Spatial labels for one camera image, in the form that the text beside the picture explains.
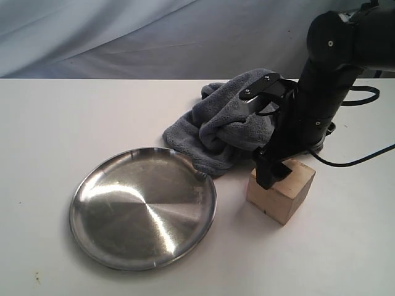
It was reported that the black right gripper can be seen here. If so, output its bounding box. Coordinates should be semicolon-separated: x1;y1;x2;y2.
253;78;307;189

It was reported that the pale wooden cube block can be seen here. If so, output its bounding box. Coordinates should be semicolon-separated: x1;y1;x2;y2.
246;159;315;226

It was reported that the grey-blue fleece towel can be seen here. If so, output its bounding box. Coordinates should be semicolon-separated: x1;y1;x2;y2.
162;68;275;176

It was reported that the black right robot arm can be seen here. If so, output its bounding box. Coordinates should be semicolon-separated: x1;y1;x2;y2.
239;1;394;189

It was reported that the round stainless steel plate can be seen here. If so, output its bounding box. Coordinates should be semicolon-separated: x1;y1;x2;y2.
69;147;217;271

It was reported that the white backdrop sheet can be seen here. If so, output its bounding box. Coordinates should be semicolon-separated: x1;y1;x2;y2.
1;1;361;79

